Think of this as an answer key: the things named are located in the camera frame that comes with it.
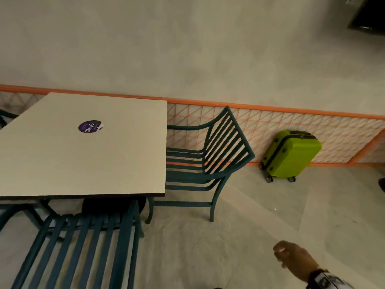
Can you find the person's right hand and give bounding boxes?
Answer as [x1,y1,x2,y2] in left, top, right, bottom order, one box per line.
[273,241,320,282]

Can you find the lime green suitcase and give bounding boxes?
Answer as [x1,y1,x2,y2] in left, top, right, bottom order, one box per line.
[259,130,322,183]

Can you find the orange lattice railing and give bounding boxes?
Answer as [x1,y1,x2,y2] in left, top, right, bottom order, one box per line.
[0,84,385,168]

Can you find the teal slatted metal chair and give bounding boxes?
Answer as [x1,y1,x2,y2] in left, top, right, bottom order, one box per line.
[10,200,145,289]
[145,106,255,223]
[0,199,65,242]
[0,110,19,130]

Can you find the black table base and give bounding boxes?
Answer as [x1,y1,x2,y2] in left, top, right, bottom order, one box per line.
[81,197,148,231]

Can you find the white square table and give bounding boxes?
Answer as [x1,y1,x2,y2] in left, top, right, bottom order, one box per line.
[0,92,168,201]

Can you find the purple round sticker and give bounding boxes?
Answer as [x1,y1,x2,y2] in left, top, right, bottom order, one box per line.
[78,120,105,134]

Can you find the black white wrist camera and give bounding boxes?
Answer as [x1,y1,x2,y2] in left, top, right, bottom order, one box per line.
[306,267,356,289]

